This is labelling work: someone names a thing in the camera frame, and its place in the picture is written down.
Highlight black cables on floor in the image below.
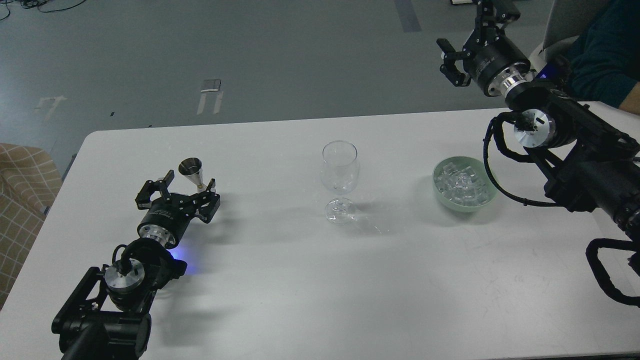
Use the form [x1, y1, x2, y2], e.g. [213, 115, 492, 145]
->
[0, 0, 87, 21]

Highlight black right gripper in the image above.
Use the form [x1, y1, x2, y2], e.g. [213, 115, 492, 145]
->
[436, 0, 531, 97]

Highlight grey office chair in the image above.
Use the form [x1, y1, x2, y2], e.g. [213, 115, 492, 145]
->
[529, 0, 609, 73]

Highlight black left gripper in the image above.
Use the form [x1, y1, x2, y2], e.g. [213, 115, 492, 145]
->
[135, 170, 221, 249]

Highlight seated person in teal sweater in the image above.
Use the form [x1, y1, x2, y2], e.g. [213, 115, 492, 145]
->
[566, 0, 640, 116]

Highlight pile of clear ice cubes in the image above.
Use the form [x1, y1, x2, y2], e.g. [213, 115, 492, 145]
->
[434, 161, 490, 207]

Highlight beige checkered cushion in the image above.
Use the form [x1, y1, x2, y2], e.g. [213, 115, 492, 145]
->
[0, 143, 62, 306]

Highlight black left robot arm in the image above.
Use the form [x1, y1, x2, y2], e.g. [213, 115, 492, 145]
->
[51, 157, 221, 360]

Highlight clear wine glass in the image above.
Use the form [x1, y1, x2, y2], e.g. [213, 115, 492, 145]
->
[320, 140, 361, 224]

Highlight green bowl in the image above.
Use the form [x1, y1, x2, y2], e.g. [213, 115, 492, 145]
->
[432, 156, 498, 214]

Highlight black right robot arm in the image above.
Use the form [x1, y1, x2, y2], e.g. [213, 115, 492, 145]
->
[437, 0, 640, 306]

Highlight silver steel jigger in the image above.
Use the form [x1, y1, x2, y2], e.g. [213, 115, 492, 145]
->
[178, 157, 206, 193]

